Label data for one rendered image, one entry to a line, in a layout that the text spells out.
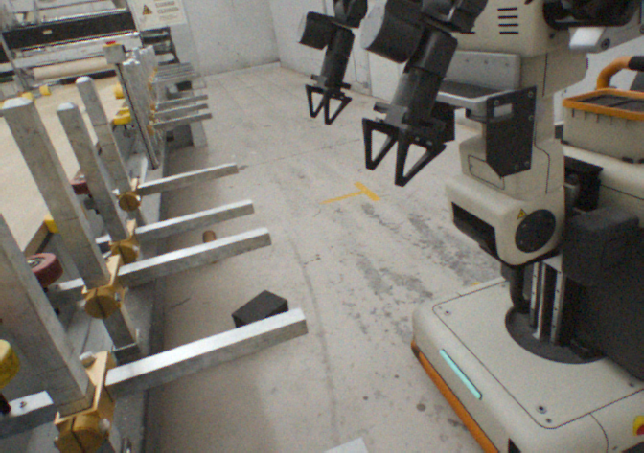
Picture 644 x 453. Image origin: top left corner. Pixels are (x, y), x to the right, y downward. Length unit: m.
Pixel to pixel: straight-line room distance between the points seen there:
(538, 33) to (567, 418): 0.86
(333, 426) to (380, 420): 0.16
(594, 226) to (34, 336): 0.96
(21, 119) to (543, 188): 0.94
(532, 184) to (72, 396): 0.87
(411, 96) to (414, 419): 1.16
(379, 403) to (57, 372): 1.17
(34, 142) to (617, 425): 1.30
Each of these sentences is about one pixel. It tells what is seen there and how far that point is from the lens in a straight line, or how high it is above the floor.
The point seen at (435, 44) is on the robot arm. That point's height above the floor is 1.16.
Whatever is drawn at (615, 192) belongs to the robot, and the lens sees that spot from 1.17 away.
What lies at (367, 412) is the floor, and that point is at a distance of 1.58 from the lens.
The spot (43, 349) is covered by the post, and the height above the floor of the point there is 0.93.
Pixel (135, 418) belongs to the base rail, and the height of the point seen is 0.70.
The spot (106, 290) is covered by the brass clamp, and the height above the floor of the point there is 0.85.
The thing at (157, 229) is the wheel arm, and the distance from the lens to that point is 1.10.
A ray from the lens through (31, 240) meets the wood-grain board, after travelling 1.04.
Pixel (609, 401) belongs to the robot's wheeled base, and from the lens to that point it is 1.32.
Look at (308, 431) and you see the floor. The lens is 1.57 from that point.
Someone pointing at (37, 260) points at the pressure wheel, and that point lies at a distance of 0.92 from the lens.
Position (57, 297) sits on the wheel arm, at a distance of 0.91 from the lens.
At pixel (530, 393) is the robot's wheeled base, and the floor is 0.28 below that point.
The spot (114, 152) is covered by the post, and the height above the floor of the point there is 0.97.
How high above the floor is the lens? 1.23
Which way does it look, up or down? 26 degrees down
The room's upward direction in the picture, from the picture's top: 10 degrees counter-clockwise
